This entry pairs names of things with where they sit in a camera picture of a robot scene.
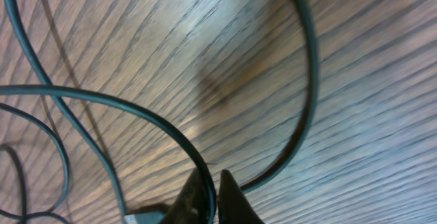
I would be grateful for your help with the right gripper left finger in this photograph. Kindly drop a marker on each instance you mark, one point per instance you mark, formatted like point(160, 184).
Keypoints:
point(191, 205)

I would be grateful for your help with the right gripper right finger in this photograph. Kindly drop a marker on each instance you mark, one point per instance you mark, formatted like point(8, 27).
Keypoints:
point(233, 207)

